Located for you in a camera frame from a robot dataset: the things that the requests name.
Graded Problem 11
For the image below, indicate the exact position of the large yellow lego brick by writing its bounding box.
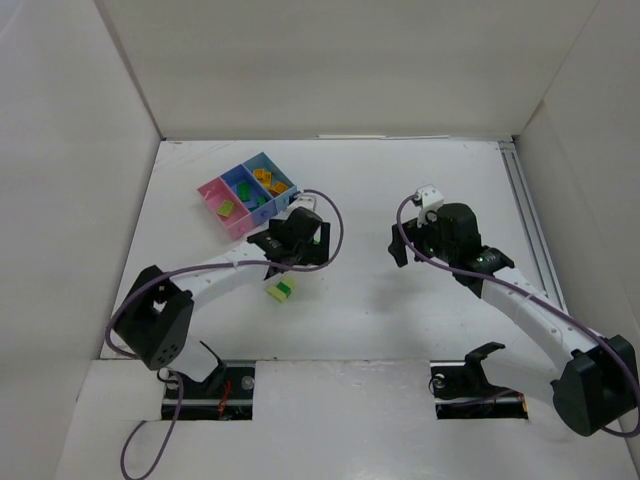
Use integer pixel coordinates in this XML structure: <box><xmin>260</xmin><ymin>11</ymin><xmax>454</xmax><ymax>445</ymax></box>
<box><xmin>253</xmin><ymin>168</ymin><xmax>272</xmax><ymax>182</ymax></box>

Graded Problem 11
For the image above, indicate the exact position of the lime green lego brick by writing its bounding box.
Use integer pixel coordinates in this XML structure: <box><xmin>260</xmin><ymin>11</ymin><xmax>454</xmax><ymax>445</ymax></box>
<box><xmin>217</xmin><ymin>200</ymin><xmax>235</xmax><ymax>218</ymax></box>

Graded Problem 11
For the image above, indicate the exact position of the green lego plate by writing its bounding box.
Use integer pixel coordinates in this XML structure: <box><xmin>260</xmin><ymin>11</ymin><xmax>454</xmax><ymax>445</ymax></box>
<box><xmin>237</xmin><ymin>182</ymin><xmax>251</xmax><ymax>202</ymax></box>

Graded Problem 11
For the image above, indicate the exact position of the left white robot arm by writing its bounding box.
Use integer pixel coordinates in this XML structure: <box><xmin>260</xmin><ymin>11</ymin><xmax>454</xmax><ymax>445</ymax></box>
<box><xmin>107</xmin><ymin>207</ymin><xmax>330</xmax><ymax>390</ymax></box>

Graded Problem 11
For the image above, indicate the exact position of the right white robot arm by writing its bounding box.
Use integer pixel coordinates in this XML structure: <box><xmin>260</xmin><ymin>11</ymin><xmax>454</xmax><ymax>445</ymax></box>
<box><xmin>388</xmin><ymin>194</ymin><xmax>639</xmax><ymax>437</ymax></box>

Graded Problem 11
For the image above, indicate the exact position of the pale yellow green lego stack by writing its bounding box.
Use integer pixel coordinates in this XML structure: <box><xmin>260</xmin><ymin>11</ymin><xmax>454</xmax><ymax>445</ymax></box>
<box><xmin>266</xmin><ymin>278</ymin><xmax>296</xmax><ymax>303</ymax></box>

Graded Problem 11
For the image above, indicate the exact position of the light blue plastic bin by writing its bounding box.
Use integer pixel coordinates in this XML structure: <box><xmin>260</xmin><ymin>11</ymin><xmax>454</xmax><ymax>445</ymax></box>
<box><xmin>243</xmin><ymin>152</ymin><xmax>298</xmax><ymax>212</ymax></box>

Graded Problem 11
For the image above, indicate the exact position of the purple-blue plastic bin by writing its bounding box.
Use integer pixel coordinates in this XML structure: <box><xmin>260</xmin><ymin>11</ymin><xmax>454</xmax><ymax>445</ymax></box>
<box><xmin>221</xmin><ymin>164</ymin><xmax>277</xmax><ymax>225</ymax></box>

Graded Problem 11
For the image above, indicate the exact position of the pink plastic bin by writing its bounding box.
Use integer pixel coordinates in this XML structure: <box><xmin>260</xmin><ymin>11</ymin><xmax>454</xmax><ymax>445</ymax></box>
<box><xmin>197</xmin><ymin>177</ymin><xmax>254</xmax><ymax>240</ymax></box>

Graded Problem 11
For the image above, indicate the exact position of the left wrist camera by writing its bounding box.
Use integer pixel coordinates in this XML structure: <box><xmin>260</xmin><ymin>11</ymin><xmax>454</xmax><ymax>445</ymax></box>
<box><xmin>290</xmin><ymin>195</ymin><xmax>317</xmax><ymax>212</ymax></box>

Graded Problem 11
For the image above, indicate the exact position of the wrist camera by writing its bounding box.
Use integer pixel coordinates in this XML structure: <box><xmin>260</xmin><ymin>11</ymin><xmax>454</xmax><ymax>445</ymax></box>
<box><xmin>290</xmin><ymin>195</ymin><xmax>317</xmax><ymax>212</ymax></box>
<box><xmin>414</xmin><ymin>184</ymin><xmax>444</xmax><ymax>228</ymax></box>

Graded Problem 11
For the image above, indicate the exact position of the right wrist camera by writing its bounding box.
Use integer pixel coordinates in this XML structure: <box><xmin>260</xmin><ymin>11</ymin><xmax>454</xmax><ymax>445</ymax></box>
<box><xmin>414</xmin><ymin>184</ymin><xmax>444</xmax><ymax>228</ymax></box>

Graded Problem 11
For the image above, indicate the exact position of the aluminium rail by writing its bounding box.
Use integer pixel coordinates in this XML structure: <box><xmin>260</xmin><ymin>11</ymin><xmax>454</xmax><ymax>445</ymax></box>
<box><xmin>498</xmin><ymin>140</ymin><xmax>566</xmax><ymax>311</ymax></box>

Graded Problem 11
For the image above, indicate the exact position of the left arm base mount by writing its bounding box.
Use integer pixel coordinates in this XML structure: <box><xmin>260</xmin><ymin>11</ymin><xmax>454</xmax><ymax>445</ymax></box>
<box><xmin>157</xmin><ymin>341</ymin><xmax>256</xmax><ymax>421</ymax></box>

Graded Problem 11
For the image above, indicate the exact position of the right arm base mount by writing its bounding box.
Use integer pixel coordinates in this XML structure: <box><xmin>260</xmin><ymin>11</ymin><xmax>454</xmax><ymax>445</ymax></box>
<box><xmin>428</xmin><ymin>342</ymin><xmax>529</xmax><ymax>420</ymax></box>

